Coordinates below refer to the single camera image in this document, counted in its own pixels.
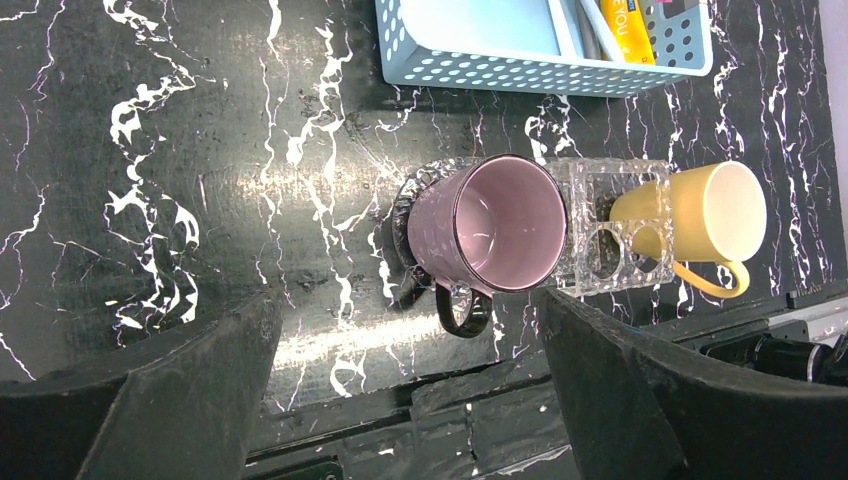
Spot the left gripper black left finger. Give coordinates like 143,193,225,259
1,291,283,479

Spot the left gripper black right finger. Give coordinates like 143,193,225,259
535,289,847,479

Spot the clear plastic tray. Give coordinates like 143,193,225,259
382,157,675,298

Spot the yellow mug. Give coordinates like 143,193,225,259
608,160,768,300

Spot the purple mug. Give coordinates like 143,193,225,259
406,154,568,338

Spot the light blue plastic basket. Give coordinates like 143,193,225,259
374,1,713,98

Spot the yellow toothpaste tube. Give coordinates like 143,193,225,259
600,0,656,65

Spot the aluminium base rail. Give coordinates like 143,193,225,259
643,280,847,387

